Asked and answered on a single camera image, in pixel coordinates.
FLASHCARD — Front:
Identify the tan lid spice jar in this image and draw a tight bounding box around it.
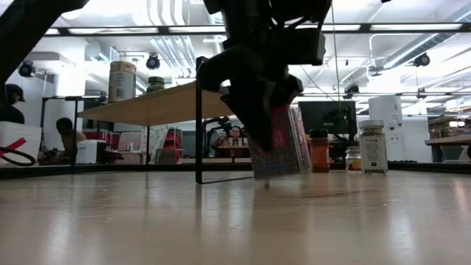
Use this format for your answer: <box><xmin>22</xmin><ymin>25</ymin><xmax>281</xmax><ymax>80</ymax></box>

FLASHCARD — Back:
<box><xmin>107</xmin><ymin>60</ymin><xmax>138</xmax><ymax>104</ymax></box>

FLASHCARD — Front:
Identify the wooden shelf black metal frame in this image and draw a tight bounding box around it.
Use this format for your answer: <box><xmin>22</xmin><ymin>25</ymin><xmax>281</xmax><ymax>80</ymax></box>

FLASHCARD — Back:
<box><xmin>71</xmin><ymin>55</ymin><xmax>255</xmax><ymax>185</ymax></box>

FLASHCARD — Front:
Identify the thin hanging cable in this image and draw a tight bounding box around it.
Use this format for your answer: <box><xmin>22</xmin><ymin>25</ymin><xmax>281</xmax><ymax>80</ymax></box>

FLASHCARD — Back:
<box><xmin>329</xmin><ymin>0</ymin><xmax>343</xmax><ymax>110</ymax></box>

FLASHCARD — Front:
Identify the orange spice bottle black lid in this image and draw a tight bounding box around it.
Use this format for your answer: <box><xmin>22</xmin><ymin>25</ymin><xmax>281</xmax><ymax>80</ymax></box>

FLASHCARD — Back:
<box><xmin>308</xmin><ymin>128</ymin><xmax>331</xmax><ymax>174</ymax></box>

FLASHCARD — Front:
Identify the black metal frame beam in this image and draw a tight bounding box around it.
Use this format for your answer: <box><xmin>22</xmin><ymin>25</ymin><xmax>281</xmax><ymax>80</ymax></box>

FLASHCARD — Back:
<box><xmin>43</xmin><ymin>21</ymin><xmax>471</xmax><ymax>37</ymax></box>

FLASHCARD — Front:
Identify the black monitor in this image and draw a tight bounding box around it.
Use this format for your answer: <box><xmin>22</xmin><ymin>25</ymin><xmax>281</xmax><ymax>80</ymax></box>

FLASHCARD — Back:
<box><xmin>297</xmin><ymin>101</ymin><xmax>358</xmax><ymax>135</ymax></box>

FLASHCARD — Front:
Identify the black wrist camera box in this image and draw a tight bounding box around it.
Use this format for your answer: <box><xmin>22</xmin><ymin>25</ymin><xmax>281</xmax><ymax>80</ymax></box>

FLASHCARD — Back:
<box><xmin>283</xmin><ymin>27</ymin><xmax>327</xmax><ymax>67</ymax></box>

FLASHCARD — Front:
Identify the red lid paprika tin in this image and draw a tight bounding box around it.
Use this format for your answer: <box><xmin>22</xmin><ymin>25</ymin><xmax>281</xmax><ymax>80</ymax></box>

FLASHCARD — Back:
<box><xmin>248</xmin><ymin>104</ymin><xmax>313</xmax><ymax>180</ymax></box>

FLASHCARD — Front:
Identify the white cylindrical tank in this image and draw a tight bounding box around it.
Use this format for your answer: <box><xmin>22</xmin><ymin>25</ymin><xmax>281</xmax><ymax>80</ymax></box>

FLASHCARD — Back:
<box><xmin>368</xmin><ymin>96</ymin><xmax>406</xmax><ymax>163</ymax></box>

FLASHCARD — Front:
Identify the white storage box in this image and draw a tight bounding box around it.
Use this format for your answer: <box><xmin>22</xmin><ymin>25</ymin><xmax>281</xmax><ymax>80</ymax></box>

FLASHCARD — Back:
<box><xmin>0</xmin><ymin>121</ymin><xmax>43</xmax><ymax>167</ymax></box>

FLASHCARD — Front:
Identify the wooden workbench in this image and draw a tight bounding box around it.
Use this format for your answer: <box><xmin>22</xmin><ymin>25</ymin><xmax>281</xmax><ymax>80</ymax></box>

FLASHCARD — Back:
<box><xmin>424</xmin><ymin>134</ymin><xmax>471</xmax><ymax>163</ymax></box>

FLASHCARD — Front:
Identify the black metal table frame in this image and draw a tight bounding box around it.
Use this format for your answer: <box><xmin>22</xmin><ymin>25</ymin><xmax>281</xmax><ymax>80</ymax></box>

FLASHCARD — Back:
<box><xmin>0</xmin><ymin>161</ymin><xmax>471</xmax><ymax>181</ymax></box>

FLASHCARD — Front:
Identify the green lid spice jar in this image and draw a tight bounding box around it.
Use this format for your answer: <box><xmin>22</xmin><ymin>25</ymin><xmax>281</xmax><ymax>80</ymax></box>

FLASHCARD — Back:
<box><xmin>146</xmin><ymin>76</ymin><xmax>167</xmax><ymax>95</ymax></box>

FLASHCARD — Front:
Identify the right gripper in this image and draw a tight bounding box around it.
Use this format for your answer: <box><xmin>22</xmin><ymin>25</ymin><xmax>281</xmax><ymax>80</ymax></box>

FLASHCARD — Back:
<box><xmin>196</xmin><ymin>20</ymin><xmax>305</xmax><ymax>152</ymax></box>

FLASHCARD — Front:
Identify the small glass spice jar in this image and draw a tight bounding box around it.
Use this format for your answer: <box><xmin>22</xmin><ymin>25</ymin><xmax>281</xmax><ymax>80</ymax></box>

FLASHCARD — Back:
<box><xmin>344</xmin><ymin>146</ymin><xmax>363</xmax><ymax>172</ymax></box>

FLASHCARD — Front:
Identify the red tool cart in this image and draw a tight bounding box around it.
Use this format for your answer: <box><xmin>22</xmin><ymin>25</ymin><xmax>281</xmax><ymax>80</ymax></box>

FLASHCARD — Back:
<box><xmin>163</xmin><ymin>127</ymin><xmax>184</xmax><ymax>166</ymax></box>

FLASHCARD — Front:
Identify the white appliance box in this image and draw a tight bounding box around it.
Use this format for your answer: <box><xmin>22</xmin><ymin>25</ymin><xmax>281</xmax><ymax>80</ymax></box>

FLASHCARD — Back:
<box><xmin>75</xmin><ymin>138</ymin><xmax>108</xmax><ymax>165</ymax></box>

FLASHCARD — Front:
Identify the white lid spice jar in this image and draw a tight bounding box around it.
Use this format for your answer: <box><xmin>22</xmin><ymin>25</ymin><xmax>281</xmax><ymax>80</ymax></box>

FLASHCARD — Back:
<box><xmin>358</xmin><ymin>119</ymin><xmax>389</xmax><ymax>175</ymax></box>

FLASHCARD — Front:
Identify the black hanging camera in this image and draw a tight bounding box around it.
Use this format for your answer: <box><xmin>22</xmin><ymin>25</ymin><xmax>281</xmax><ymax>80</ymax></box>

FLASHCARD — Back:
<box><xmin>413</xmin><ymin>52</ymin><xmax>431</xmax><ymax>68</ymax></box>
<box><xmin>343</xmin><ymin>83</ymin><xmax>361</xmax><ymax>100</ymax></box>
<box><xmin>18</xmin><ymin>60</ymin><xmax>37</xmax><ymax>79</ymax></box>
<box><xmin>145</xmin><ymin>54</ymin><xmax>162</xmax><ymax>71</ymax></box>

